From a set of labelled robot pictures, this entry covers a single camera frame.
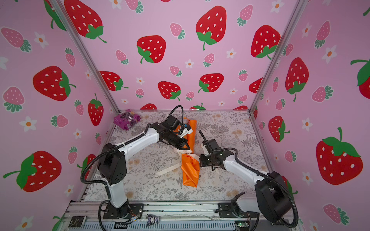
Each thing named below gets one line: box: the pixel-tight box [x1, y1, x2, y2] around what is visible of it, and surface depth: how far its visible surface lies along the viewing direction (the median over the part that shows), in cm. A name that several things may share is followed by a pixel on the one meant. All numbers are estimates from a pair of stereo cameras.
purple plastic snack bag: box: [113, 108, 142, 131], surface depth 110 cm
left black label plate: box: [68, 215, 87, 228], surface depth 71 cm
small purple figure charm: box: [145, 214, 160, 228], surface depth 71 cm
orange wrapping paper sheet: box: [176, 116, 200, 189], surface depth 81 cm
